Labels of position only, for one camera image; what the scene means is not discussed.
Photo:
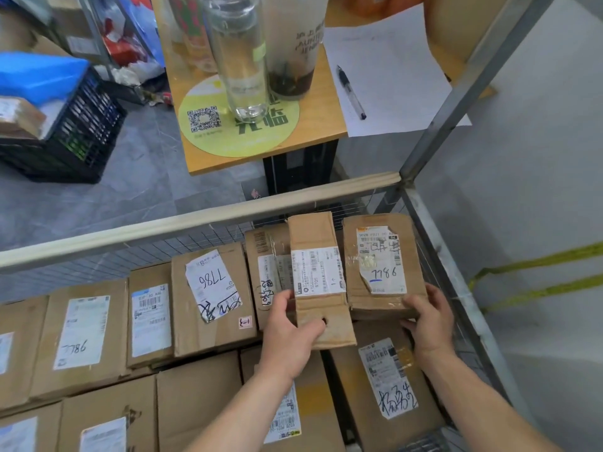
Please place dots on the person's left hand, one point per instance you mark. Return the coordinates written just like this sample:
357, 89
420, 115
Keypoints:
287, 343

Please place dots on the person's right hand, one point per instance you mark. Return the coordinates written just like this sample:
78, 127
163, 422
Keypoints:
433, 329

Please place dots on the yellow taped medium cardboard box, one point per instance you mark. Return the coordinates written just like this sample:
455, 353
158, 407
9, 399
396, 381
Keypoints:
315, 371

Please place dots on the box with torn label blue mark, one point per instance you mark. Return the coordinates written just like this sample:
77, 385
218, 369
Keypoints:
414, 258

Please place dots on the box yellow tape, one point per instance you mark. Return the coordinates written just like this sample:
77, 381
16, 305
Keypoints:
348, 395

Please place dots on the unlabelled medium cardboard box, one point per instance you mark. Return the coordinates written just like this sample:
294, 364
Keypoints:
198, 395

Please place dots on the box with torn 7786 label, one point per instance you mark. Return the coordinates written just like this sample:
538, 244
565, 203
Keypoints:
183, 324

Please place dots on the narrow taped box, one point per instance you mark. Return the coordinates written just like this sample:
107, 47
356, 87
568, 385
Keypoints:
278, 237

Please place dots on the narrow finger hole cardboard box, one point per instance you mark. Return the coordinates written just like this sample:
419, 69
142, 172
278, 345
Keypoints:
311, 230

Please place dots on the box with blue-top label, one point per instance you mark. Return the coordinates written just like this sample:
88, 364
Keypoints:
151, 275

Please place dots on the box with handwritten 7786 label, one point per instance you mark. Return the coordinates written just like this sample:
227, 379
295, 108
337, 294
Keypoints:
118, 324

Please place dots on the scribbled label printed cardboard box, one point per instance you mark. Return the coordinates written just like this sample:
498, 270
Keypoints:
94, 400

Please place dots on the peeling label medium cardboard box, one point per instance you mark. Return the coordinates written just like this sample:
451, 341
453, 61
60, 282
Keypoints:
47, 418

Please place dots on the person's left forearm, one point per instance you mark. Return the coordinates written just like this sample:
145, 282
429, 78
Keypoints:
235, 418

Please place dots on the person's right forearm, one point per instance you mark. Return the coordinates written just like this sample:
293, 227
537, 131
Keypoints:
485, 409

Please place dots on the yellow-green round sticker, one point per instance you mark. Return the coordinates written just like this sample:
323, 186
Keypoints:
212, 141

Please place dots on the small yellow table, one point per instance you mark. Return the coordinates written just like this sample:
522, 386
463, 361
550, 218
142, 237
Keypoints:
320, 122

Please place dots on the black pen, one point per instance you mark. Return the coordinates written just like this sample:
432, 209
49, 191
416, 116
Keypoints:
351, 91

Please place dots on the white paper sheet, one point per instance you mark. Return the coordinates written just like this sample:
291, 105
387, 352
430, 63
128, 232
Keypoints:
400, 65

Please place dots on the black plastic crate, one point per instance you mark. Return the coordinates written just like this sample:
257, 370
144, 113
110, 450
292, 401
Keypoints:
85, 136

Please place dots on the clear glass jar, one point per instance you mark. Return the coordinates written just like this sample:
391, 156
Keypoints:
235, 51

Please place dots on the white lid drink cup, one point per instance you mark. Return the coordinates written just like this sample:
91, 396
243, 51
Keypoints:
292, 32

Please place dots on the heap of mixed rubbish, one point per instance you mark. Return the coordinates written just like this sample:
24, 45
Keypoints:
136, 70

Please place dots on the pink lid clear tumbler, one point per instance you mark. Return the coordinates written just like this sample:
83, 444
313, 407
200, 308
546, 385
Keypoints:
188, 32

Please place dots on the orange drink bottle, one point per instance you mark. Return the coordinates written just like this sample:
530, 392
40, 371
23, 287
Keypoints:
405, 0

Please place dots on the brown tea bottle white cap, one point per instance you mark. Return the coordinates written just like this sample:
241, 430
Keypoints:
362, 2

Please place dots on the small brown carton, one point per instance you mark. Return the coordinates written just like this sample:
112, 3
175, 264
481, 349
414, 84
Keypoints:
19, 117

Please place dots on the blue plastic box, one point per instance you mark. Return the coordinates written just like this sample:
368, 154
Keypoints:
37, 75

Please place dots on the upright brown carton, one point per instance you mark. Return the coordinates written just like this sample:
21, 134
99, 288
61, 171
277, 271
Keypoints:
70, 23

